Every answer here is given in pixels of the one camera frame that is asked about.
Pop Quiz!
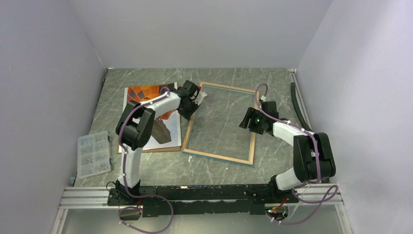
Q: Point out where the black corrugated hose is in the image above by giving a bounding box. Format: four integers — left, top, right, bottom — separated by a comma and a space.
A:
290, 82, 312, 132

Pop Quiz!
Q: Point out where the aluminium extrusion rail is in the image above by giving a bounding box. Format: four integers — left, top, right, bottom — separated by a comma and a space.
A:
60, 183, 343, 209

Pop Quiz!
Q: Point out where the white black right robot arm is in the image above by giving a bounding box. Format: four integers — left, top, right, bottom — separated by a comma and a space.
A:
239, 100, 336, 202

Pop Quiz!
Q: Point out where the brown frame backing board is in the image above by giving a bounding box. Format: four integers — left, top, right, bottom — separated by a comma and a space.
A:
116, 84, 186, 154

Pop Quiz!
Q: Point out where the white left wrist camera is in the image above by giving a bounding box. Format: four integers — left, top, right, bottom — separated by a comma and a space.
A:
194, 91, 208, 106

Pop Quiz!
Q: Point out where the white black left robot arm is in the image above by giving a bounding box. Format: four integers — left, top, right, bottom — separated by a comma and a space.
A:
115, 80, 207, 205

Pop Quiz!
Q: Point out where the clear plastic screw box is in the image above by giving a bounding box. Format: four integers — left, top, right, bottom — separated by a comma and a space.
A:
77, 131, 112, 178

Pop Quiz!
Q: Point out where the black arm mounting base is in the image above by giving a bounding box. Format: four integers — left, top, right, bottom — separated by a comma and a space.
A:
107, 184, 298, 217

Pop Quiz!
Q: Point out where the clear plastic frame sheet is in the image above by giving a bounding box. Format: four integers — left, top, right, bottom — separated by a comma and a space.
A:
187, 84, 256, 161

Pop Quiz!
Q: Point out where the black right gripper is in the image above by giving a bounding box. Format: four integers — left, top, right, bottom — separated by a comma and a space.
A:
240, 107, 266, 135

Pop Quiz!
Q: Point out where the blue wooden picture frame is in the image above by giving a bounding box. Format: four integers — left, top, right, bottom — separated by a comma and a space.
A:
181, 81, 260, 166

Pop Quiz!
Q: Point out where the hot air balloon photo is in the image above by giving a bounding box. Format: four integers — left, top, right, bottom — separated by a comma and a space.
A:
123, 82, 182, 153

